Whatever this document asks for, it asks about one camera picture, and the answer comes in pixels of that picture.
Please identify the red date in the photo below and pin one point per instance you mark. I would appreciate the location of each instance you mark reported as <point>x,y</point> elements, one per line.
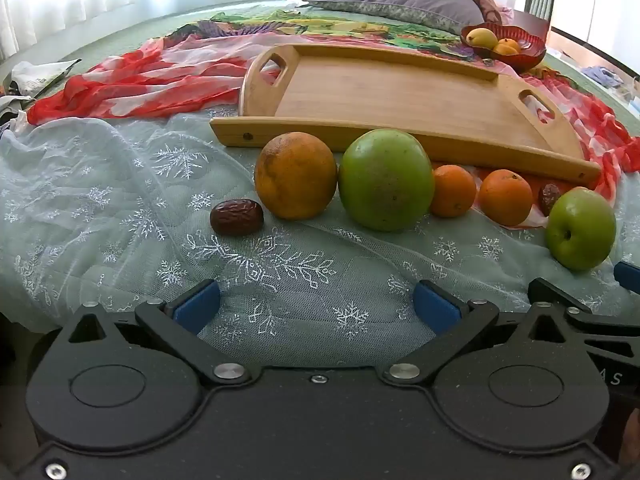
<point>236,217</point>
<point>550,199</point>

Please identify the green apple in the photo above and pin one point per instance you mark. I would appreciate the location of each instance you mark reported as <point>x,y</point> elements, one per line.
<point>580,230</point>

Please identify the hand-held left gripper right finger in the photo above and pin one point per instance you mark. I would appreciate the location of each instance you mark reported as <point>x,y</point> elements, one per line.
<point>435,305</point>

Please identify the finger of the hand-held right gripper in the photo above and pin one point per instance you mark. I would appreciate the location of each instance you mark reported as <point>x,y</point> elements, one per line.
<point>600,317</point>
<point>629,274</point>

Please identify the blue cloth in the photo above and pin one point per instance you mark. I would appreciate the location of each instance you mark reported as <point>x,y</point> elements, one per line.
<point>602,77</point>

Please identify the multicolour floral scarf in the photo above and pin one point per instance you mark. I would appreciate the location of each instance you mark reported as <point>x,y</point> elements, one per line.
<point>150,80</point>

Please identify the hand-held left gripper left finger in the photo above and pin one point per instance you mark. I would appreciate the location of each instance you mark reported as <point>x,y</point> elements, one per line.
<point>197,305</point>

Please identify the white wardrobe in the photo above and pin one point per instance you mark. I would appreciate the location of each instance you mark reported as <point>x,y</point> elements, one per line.
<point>595,5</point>

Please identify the green quilted bedspread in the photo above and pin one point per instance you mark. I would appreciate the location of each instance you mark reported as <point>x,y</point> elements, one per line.
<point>125,35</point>

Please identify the white crumpled cloth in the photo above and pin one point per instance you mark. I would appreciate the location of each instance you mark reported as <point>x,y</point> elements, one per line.
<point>45,75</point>

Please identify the red glass bowl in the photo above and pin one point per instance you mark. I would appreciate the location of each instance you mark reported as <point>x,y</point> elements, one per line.
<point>527,60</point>

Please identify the small tangerine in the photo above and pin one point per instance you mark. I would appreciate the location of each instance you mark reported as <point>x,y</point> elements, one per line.
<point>452,191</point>
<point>505,50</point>
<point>510,42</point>
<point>505,197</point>

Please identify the large green citrus fruit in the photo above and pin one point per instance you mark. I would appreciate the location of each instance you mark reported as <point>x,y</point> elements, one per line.
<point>385,180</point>

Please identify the snowflake tulle cloth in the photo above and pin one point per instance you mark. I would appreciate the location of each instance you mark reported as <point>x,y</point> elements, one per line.
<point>125,210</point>

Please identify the yellow pear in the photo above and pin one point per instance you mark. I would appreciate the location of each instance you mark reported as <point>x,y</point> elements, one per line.
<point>483,38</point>

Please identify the large orange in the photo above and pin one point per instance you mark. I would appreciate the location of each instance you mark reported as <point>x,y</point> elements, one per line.
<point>295,175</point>

